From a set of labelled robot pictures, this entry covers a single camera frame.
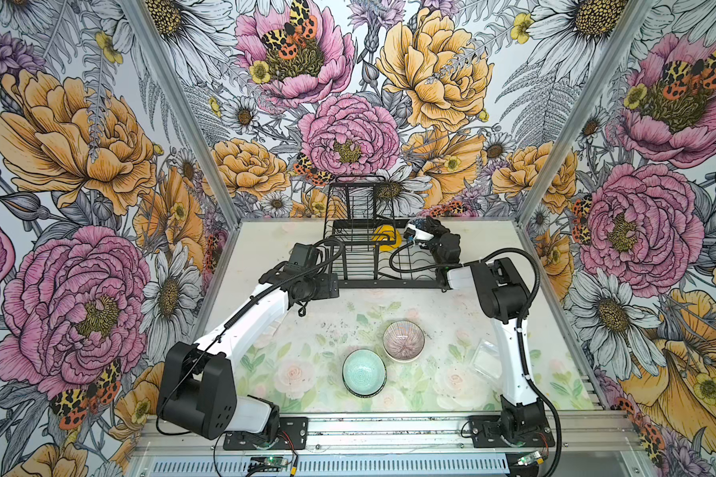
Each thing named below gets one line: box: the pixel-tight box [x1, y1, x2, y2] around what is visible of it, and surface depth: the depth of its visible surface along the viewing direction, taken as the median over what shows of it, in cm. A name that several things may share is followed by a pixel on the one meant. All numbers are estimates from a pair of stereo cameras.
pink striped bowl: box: [381, 319, 426, 363], surface depth 87 cm
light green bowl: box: [342, 348, 388, 399], surface depth 81 cm
